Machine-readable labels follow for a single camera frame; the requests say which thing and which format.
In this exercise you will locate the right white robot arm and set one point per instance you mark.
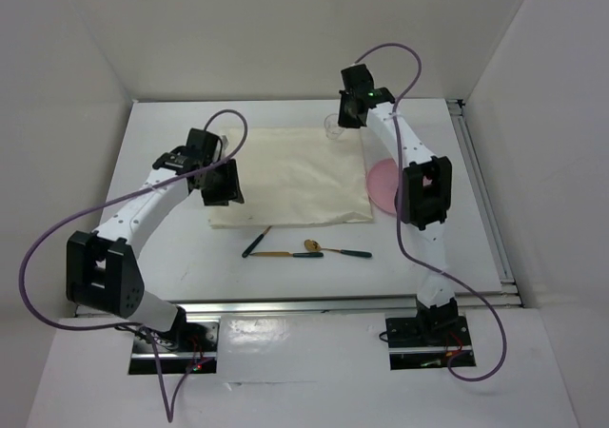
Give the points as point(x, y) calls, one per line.
point(422, 202)

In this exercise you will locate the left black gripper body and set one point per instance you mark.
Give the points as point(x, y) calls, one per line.
point(221, 184)

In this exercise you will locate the cream cloth napkin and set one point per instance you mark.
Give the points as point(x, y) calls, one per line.
point(298, 177)

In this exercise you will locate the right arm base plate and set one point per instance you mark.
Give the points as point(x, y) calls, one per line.
point(410, 348)

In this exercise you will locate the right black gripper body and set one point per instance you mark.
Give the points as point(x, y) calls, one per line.
point(346, 119)

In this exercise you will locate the pink plate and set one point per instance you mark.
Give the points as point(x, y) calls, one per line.
point(382, 184)

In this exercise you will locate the aluminium rail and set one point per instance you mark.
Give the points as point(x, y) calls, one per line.
point(507, 298)
point(456, 110)

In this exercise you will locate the gold knife green handle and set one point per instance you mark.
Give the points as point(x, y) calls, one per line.
point(286, 254)

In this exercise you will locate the aluminium right side rail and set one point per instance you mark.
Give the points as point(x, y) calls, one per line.
point(456, 110)

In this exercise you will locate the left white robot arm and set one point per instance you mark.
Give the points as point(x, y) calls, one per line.
point(102, 265)

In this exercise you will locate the gold fork green handle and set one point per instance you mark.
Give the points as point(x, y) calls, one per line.
point(255, 242)

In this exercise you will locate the clear drinking glass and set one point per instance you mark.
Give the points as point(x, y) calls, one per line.
point(332, 128)

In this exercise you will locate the gold spoon green handle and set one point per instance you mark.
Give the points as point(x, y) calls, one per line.
point(313, 246)

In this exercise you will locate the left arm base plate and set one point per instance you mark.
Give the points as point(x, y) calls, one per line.
point(195, 351)

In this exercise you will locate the aluminium front rail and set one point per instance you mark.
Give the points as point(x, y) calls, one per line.
point(507, 298)

